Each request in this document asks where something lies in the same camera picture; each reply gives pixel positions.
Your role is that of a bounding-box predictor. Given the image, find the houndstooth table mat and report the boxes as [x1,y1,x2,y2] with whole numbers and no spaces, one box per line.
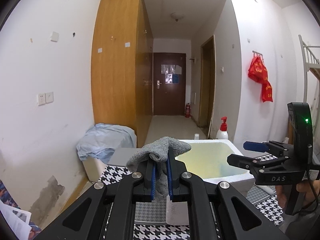
[101,152,287,239]

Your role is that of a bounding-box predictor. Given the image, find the white foam box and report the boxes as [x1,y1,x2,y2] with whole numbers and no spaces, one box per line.
[166,139,255,227]

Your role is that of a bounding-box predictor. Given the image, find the red fire extinguisher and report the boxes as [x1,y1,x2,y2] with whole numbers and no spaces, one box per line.
[185,103,191,118]

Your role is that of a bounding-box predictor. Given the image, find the ceiling lamp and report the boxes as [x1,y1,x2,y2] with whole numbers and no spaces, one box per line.
[170,12,184,22]

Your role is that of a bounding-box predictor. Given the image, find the wooden wardrobe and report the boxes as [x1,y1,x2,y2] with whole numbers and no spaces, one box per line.
[91,0,153,147]

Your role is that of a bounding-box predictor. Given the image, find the grey sock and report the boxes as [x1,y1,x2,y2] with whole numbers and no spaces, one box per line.
[126,137,191,200]

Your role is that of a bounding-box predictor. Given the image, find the white bunk bed frame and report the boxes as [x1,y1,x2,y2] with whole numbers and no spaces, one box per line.
[298,35,320,120]

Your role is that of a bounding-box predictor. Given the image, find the white red pump bottle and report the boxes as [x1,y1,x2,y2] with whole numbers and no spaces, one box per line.
[216,116,228,140]

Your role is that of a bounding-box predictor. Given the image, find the person right hand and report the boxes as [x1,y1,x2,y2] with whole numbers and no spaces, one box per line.
[275,180,319,209]

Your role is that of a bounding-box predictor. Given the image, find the dark brown entrance door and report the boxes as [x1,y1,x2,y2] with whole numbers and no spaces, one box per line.
[153,53,186,115]

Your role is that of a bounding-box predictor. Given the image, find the light blue cloth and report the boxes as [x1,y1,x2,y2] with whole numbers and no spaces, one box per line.
[76,123,137,164]

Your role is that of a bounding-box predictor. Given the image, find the red hanging bags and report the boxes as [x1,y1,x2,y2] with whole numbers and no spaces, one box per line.
[248,53,273,102]

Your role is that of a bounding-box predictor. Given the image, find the double wall socket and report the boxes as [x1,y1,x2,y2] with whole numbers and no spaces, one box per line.
[36,92,54,106]

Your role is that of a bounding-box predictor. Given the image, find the blue spray bottle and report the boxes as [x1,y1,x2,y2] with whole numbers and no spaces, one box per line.
[194,133,200,140]

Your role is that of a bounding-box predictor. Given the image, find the wooden side door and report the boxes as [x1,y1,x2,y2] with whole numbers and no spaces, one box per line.
[199,36,215,133]

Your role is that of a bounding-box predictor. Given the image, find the wall coat hook rail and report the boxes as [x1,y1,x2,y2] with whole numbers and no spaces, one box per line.
[252,50,263,57]

